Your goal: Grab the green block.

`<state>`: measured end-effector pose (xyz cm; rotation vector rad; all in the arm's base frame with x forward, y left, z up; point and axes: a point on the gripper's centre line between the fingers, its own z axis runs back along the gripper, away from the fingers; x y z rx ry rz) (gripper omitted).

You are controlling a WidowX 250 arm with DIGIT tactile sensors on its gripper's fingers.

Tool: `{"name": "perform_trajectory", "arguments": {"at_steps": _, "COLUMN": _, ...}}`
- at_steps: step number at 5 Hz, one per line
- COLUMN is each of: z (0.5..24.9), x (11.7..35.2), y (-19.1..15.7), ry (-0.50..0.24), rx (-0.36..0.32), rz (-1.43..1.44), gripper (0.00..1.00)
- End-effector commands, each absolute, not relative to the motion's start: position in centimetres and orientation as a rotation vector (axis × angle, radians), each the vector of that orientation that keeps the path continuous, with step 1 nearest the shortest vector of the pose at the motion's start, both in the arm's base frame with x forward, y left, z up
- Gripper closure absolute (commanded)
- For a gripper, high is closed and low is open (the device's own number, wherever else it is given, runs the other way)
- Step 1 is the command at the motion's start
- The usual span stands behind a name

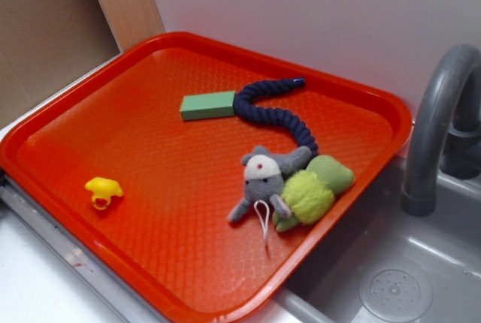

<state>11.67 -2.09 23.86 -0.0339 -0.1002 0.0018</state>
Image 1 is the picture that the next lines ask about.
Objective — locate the green rectangular block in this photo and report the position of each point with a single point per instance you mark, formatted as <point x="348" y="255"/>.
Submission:
<point x="207" y="106"/>

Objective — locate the grey plush mouse toy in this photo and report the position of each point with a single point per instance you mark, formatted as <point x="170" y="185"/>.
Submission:
<point x="264" y="180"/>

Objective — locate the green plush toy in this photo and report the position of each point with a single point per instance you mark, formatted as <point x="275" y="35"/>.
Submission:
<point x="310" y="193"/>

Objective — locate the orange plastic tray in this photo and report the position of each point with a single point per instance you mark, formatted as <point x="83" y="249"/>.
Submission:
<point x="168" y="237"/>

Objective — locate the yellow rubber duck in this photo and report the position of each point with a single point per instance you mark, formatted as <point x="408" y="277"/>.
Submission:
<point x="103" y="191"/>

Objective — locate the grey toy sink basin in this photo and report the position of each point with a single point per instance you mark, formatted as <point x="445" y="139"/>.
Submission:
<point x="379" y="264"/>

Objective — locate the light wooden board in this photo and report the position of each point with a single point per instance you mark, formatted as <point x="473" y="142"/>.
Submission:
<point x="132" y="21"/>

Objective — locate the grey toy faucet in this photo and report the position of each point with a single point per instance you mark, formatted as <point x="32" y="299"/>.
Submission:
<point x="446" y="134"/>

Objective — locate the brown cardboard panel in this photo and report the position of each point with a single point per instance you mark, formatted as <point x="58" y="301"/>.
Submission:
<point x="46" y="45"/>

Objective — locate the navy blue rope toy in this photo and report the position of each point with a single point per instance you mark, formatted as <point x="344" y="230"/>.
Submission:
<point x="245" y="108"/>

